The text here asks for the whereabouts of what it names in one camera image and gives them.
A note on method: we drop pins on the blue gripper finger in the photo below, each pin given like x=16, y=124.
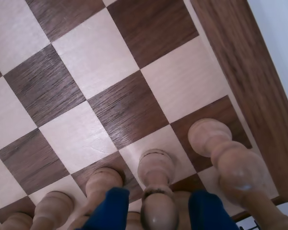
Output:
x=206, y=213
x=112, y=210

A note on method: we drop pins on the light wooden pawn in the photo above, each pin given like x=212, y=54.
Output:
x=16, y=222
x=54, y=206
x=104, y=178
x=208, y=136
x=156, y=167

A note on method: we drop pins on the paper strip with letters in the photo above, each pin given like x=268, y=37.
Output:
x=247, y=221

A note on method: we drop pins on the wooden chessboard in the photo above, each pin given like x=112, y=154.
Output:
x=110, y=72

